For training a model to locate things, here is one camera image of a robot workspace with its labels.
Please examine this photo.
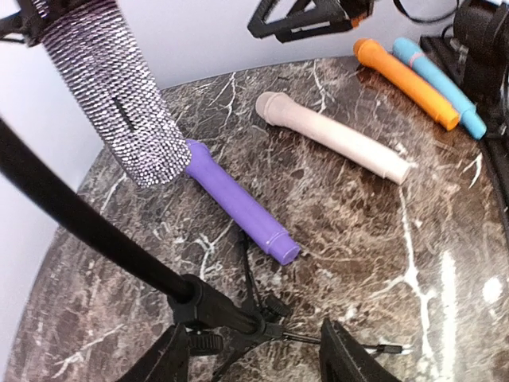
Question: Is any silver glitter microphone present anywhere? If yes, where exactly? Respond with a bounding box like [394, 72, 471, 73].
[19, 1, 192, 187]

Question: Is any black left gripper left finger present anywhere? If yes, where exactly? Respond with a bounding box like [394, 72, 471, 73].
[119, 324, 190, 382]

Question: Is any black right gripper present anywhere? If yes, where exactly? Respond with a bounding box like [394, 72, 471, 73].
[247, 0, 375, 43]

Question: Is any pink toy microphone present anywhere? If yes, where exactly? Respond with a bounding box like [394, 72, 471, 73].
[255, 92, 410, 185]

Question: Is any purple toy microphone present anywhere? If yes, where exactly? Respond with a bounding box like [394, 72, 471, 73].
[185, 139, 301, 265]

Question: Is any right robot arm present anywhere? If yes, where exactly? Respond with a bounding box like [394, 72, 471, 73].
[248, 1, 508, 129]

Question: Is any orange toy microphone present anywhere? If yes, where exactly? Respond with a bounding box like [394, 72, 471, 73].
[353, 38, 460, 131]

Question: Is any blue toy microphone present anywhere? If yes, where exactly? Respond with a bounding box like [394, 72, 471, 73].
[392, 37, 487, 140]

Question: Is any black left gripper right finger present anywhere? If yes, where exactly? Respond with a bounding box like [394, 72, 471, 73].
[319, 318, 398, 382]

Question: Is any black tripod mic stand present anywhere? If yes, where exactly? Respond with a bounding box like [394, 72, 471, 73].
[0, 0, 405, 382]

